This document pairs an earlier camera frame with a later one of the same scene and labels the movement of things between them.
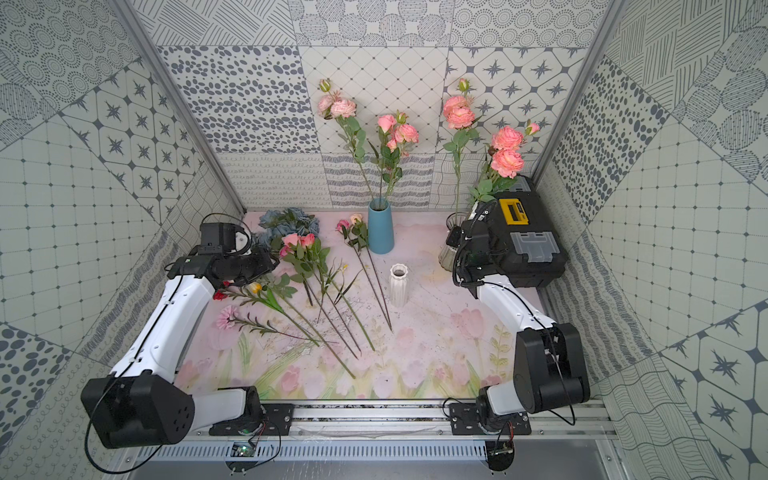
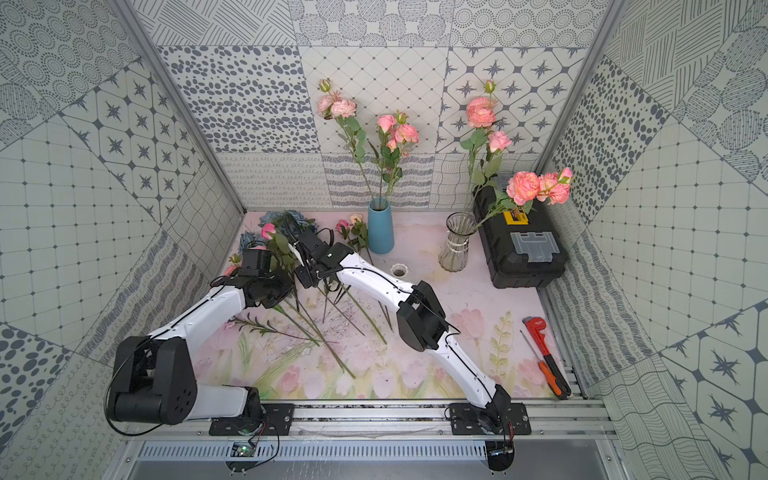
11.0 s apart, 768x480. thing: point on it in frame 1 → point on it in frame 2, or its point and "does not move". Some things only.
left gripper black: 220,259 → 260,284
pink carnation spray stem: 333,106 does not move
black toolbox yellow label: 524,237 does not move
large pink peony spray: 459,113 → 481,114
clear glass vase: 448,253 does not move
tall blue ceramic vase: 380,230 does not move
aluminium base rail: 417,421 does not move
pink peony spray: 506,162 → 524,188
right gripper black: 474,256 → 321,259
